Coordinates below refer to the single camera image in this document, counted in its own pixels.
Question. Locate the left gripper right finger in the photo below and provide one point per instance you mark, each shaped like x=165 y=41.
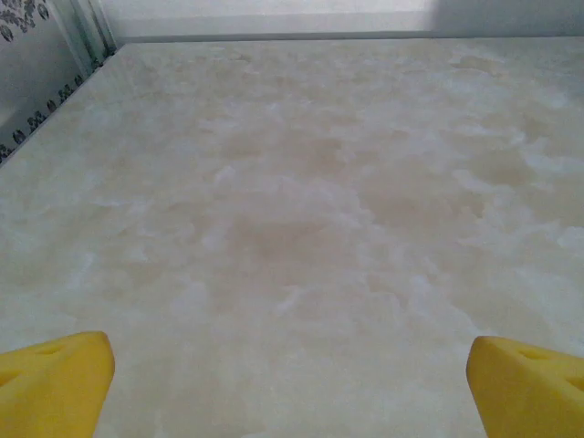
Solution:
x=529 y=388

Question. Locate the aluminium frame corner post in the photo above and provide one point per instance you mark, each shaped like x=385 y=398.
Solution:
x=93 y=36

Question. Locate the aluminium frame rail, short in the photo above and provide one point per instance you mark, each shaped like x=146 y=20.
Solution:
x=319 y=37

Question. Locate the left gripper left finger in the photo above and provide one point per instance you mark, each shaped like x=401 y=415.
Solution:
x=50 y=383

